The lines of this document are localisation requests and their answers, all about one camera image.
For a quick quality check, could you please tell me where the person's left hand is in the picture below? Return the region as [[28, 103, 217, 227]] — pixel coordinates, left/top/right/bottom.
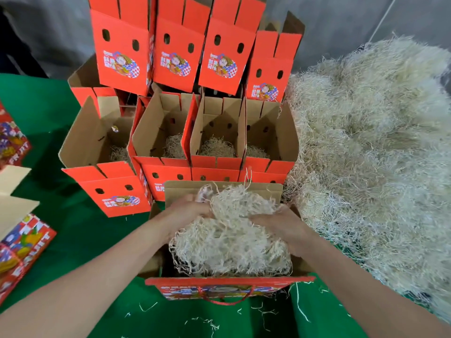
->
[[156, 195, 214, 237]]

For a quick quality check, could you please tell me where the person's right hand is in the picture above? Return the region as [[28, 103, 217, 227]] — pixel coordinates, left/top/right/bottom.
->
[[250, 204, 317, 256]]

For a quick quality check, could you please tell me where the pile of wood wool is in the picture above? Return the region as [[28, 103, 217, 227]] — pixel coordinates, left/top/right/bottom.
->
[[282, 35, 451, 324]]

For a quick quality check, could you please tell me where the group of red boxes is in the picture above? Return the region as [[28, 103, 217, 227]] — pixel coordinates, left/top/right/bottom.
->
[[0, 102, 57, 306]]

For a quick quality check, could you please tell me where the person's right forearm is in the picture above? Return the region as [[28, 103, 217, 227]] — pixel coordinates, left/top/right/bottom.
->
[[296, 232, 451, 338]]

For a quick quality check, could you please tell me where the person's left forearm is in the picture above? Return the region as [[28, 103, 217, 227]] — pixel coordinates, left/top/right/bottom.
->
[[0, 215, 177, 338]]

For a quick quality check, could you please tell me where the white pole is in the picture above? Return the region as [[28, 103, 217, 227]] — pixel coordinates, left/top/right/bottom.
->
[[366, 0, 400, 43]]

